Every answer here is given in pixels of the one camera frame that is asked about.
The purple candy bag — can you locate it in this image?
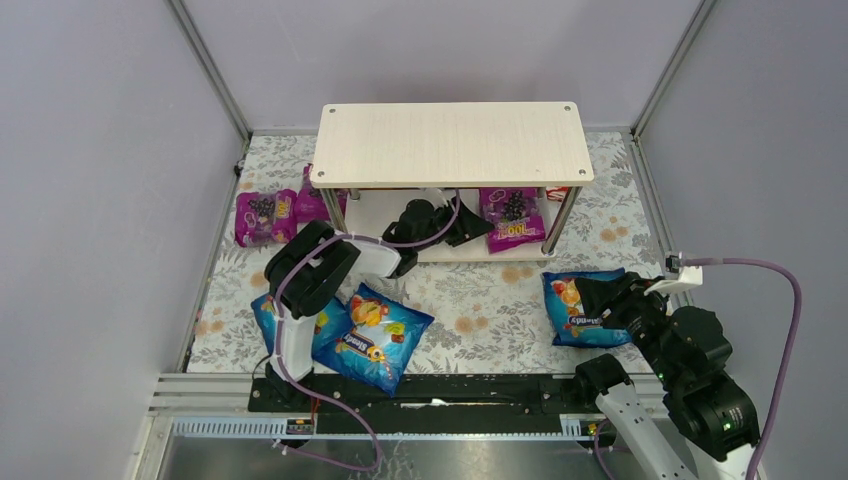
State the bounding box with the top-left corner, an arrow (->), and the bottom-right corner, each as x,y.
293,163 -> 331,224
478,187 -> 547,254
234,189 -> 297,248

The blue slendy bag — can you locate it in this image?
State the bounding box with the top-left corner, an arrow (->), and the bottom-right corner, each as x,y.
312,283 -> 434,397
541,268 -> 631,349
251,295 -> 353,357

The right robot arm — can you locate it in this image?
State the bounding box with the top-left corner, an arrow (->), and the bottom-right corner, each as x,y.
575,267 -> 761,479

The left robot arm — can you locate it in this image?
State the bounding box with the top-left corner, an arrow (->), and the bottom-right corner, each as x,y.
264,195 -> 495,383

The white wooden two-tier shelf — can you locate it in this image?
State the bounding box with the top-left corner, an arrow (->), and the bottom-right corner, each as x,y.
310,102 -> 595,263

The red white packet behind shelf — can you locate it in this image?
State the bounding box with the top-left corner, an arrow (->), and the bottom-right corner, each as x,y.
545,187 -> 571,202

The floral patterned table mat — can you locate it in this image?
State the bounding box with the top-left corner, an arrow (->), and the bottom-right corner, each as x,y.
186,132 -> 661,373

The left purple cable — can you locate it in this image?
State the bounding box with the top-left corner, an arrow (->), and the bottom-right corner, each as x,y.
271,190 -> 463,473

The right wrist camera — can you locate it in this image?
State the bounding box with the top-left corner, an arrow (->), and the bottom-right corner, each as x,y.
645,252 -> 703,296

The slotted cable duct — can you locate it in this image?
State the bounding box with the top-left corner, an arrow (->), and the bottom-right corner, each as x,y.
172,416 -> 592,441

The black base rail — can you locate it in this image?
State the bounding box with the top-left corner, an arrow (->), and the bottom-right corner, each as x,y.
248,372 -> 641,417

